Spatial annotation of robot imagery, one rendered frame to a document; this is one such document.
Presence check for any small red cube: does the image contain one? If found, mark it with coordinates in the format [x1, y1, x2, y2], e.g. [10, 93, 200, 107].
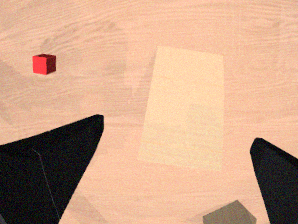
[32, 53, 56, 75]

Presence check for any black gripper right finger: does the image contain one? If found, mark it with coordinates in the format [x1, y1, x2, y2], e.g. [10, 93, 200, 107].
[249, 137, 298, 224]

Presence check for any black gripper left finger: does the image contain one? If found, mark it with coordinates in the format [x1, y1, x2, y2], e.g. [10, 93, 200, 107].
[0, 115, 104, 224]

